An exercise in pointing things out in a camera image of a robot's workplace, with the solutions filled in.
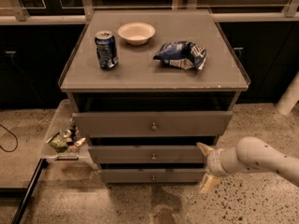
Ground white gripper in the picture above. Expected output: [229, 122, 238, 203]
[196, 142, 229, 194]

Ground grey drawer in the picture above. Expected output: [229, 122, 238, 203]
[73, 111, 233, 137]
[89, 146, 206, 164]
[100, 169, 206, 184]

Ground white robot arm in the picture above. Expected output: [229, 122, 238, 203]
[197, 137, 299, 194]

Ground grey top drawer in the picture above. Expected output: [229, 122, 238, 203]
[73, 111, 233, 137]

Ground grey bottom drawer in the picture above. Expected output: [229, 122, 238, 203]
[100, 169, 206, 184]

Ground grey drawer cabinet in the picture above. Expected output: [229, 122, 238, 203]
[60, 10, 249, 172]

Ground blue chip bag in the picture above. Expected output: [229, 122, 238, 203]
[153, 41, 207, 70]

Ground clear plastic bin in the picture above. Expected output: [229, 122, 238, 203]
[41, 99, 93, 166]

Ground white paper bowl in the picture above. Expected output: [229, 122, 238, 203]
[118, 22, 155, 46]

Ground green snack packet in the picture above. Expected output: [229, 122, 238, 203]
[47, 133, 68, 153]

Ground blue soda can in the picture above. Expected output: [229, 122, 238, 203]
[94, 31, 119, 70]

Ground white post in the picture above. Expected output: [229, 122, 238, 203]
[276, 72, 299, 116]

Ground black floor cable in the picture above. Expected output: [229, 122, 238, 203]
[0, 123, 19, 153]

